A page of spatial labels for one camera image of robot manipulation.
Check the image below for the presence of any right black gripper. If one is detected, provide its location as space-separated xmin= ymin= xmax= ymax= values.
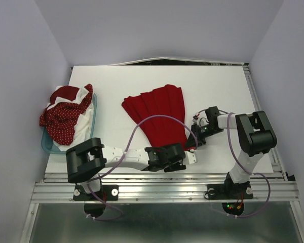
xmin=183 ymin=122 xmax=223 ymax=148

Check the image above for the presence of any plain red skirt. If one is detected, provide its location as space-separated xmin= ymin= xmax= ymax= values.
xmin=122 ymin=85 xmax=187 ymax=148

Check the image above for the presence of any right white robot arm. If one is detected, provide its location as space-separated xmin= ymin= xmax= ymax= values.
xmin=185 ymin=106 xmax=277 ymax=200

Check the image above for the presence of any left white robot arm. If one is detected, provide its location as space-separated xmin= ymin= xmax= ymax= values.
xmin=66 ymin=138 xmax=196 ymax=199

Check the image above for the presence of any red polka dot skirt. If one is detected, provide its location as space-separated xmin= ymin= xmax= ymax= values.
xmin=39 ymin=84 xmax=93 ymax=146

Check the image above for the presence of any teal plastic basket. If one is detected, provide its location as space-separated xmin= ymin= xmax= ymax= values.
xmin=41 ymin=94 xmax=97 ymax=154

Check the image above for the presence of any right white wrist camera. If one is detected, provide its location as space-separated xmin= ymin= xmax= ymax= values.
xmin=193 ymin=112 xmax=209 ymax=127

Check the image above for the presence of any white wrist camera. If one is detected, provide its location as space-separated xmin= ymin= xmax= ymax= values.
xmin=183 ymin=149 xmax=198 ymax=165
xmin=193 ymin=112 xmax=209 ymax=127

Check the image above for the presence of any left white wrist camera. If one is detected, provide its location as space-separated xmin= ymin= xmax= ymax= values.
xmin=183 ymin=149 xmax=198 ymax=165

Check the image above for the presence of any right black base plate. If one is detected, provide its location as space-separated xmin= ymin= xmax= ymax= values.
xmin=204 ymin=184 xmax=254 ymax=200

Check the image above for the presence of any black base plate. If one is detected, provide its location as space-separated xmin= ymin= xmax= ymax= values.
xmin=204 ymin=184 xmax=254 ymax=200
xmin=73 ymin=183 xmax=119 ymax=202

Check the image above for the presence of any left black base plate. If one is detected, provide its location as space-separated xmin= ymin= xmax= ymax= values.
xmin=73 ymin=183 xmax=119 ymax=202

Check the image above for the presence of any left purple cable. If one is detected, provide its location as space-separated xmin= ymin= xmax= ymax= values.
xmin=85 ymin=115 xmax=199 ymax=221

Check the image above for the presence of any purple cable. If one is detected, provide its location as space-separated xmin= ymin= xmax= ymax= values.
xmin=194 ymin=108 xmax=272 ymax=220
xmin=85 ymin=115 xmax=199 ymax=221

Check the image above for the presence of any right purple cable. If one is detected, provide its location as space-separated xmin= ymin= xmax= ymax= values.
xmin=194 ymin=108 xmax=272 ymax=220

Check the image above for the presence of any aluminium frame rail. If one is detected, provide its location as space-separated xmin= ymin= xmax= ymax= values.
xmin=17 ymin=65 xmax=304 ymax=243

